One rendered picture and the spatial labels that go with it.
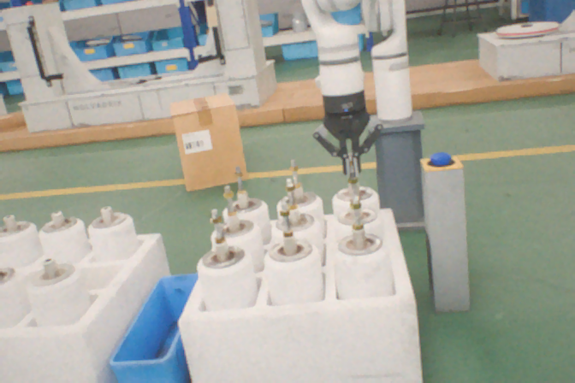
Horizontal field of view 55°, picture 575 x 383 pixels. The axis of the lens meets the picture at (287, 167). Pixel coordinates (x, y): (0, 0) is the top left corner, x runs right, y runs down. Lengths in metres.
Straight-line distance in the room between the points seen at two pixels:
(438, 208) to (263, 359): 0.44
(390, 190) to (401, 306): 0.66
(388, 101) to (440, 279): 0.52
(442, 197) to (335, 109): 0.29
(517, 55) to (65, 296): 2.49
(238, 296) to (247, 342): 0.08
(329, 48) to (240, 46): 2.18
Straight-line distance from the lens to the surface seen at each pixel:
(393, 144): 1.49
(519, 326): 1.20
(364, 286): 0.94
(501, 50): 3.03
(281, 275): 0.93
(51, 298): 1.06
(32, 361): 1.11
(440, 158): 1.10
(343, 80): 0.95
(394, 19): 1.46
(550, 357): 1.13
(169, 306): 1.29
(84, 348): 1.05
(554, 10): 5.46
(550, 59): 3.09
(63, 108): 3.52
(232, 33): 3.11
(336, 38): 0.94
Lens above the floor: 0.67
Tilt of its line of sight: 18 degrees down
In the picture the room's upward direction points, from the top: 9 degrees counter-clockwise
